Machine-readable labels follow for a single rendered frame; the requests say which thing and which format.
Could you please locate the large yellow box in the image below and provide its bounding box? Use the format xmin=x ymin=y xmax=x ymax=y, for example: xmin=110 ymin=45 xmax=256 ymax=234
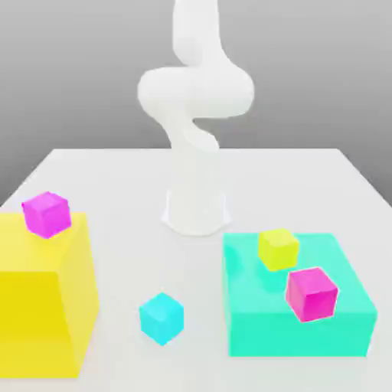
xmin=0 ymin=211 xmax=100 ymax=380

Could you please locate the small cyan cube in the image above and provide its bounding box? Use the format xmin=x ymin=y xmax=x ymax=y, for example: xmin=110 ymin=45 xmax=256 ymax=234
xmin=138 ymin=291 xmax=185 ymax=347

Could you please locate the small yellow cube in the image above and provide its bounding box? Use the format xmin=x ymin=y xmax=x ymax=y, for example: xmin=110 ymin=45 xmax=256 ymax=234
xmin=257 ymin=227 xmax=300 ymax=273

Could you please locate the small pink cube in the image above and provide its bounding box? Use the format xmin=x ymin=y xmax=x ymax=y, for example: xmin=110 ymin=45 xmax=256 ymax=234
xmin=285 ymin=266 xmax=340 ymax=324

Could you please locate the small magenta cube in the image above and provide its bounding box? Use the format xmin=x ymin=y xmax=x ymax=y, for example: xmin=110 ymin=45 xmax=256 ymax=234
xmin=21 ymin=191 xmax=72 ymax=240

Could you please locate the large turquoise box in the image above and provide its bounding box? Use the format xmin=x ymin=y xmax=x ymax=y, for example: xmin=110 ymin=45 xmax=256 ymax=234
xmin=222 ymin=232 xmax=379 ymax=358

